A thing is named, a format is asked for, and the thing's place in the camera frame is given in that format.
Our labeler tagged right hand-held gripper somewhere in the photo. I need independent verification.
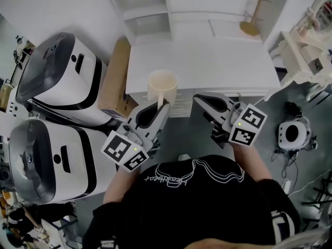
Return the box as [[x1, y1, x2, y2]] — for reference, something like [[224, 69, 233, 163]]
[[193, 92, 268, 149]]

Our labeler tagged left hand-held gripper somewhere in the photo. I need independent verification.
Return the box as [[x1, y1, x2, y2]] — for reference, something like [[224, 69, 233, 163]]
[[100, 101, 172, 172]]

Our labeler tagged cream white cup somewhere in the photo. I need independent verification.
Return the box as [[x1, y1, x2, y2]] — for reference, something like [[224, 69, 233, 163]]
[[147, 70, 178, 109]]

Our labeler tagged person's right forearm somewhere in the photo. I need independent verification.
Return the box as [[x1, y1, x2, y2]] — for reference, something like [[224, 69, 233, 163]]
[[230, 142, 273, 184]]

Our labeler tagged person's left forearm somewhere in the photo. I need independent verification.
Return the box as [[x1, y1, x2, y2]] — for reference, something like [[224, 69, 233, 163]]
[[103, 162, 146, 204]]

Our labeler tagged white paper label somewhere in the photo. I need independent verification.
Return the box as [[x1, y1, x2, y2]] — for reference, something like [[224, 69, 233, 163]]
[[170, 91, 195, 118]]

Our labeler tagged brown cardboard box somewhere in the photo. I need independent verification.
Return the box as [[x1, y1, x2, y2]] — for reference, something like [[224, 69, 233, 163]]
[[98, 38, 139, 118]]

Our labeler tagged white round device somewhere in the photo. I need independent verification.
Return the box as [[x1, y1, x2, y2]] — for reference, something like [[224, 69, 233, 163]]
[[278, 120, 311, 150]]

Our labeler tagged wooden mug stand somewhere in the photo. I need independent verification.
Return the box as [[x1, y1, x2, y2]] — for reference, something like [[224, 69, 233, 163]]
[[239, 0, 272, 38]]

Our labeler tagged white and black machine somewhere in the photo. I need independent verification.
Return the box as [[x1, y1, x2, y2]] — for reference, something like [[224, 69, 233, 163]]
[[8, 119, 117, 205], [15, 32, 109, 126]]

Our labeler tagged cream ornate dressing table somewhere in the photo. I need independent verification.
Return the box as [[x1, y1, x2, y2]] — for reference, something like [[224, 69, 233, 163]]
[[269, 6, 332, 101]]

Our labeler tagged person's black printed shirt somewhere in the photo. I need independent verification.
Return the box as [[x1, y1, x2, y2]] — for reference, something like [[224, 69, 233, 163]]
[[82, 154, 301, 249]]

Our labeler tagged white power adapter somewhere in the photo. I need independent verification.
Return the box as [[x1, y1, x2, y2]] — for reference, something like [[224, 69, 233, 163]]
[[282, 179, 293, 195]]

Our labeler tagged black metal rack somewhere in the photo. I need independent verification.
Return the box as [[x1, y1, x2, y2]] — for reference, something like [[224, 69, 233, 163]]
[[300, 172, 332, 228]]

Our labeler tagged cream framed oval mirror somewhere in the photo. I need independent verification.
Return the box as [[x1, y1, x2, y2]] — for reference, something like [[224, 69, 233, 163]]
[[308, 0, 332, 34]]

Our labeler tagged black cable bundle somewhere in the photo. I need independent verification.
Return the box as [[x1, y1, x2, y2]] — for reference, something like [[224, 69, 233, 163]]
[[284, 101, 303, 119]]

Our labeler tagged white cable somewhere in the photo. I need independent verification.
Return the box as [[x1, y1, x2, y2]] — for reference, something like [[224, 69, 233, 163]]
[[287, 169, 332, 197]]

